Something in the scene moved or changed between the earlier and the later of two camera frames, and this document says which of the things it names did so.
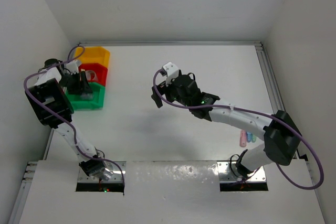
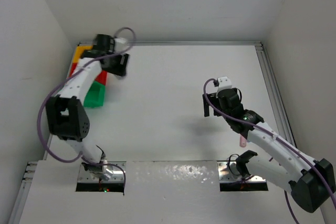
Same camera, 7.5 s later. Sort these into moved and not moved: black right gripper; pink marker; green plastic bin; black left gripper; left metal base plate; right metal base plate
Moved: black right gripper; black left gripper
Not moved: right metal base plate; green plastic bin; left metal base plate; pink marker
